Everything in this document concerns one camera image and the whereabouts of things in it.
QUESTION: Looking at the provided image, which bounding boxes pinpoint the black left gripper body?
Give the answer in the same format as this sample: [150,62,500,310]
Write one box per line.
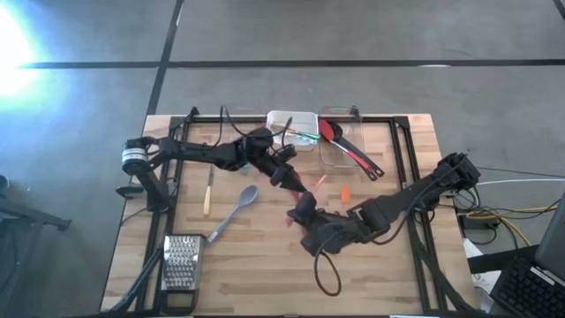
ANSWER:
[260,144,298,187]

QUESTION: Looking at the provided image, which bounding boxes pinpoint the black aluminium table frame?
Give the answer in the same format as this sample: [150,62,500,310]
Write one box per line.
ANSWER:
[103,105,476,315]

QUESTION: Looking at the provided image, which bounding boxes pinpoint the white plastic bin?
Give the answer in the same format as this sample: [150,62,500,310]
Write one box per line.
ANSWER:
[265,110,320,152]

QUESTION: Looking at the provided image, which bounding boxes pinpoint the white cable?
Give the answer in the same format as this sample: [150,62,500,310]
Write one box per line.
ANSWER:
[474,177,565,189]

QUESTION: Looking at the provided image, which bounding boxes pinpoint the black power adapter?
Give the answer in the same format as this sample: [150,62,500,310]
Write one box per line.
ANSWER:
[458,214,487,231]

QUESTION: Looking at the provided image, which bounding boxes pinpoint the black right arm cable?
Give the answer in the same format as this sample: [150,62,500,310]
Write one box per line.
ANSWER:
[313,238,343,298]

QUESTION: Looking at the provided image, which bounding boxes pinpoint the wooden-handled paring knife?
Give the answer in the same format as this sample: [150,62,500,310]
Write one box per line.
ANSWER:
[201,164,216,217]

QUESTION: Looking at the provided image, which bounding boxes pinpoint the grey plastic spoon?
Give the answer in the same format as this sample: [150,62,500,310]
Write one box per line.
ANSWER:
[206,184,260,246]

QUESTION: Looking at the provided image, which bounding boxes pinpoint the yellow cable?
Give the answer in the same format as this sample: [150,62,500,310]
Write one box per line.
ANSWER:
[465,206,561,248]

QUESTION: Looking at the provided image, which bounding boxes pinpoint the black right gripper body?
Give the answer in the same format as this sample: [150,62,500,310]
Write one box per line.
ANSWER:
[301,216,357,257]

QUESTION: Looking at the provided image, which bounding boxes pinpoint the white paper sheet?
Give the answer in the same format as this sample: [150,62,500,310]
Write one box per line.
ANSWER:
[463,238,504,310]

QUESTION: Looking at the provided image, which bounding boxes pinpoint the thin wooden knife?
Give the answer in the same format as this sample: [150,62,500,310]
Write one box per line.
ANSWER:
[269,125,313,138]

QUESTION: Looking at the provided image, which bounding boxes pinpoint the black floor stand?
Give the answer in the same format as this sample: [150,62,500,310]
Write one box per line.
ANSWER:
[0,174,72,233]

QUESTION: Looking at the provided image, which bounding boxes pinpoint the black laptop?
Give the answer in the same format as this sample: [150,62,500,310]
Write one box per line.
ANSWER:
[488,193,565,318]

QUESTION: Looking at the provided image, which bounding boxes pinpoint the red ladle with steel neck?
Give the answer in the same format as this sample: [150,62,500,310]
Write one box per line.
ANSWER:
[318,118,376,181]

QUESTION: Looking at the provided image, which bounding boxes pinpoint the steel cheese grater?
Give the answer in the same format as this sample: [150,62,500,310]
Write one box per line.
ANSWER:
[159,233,207,315]

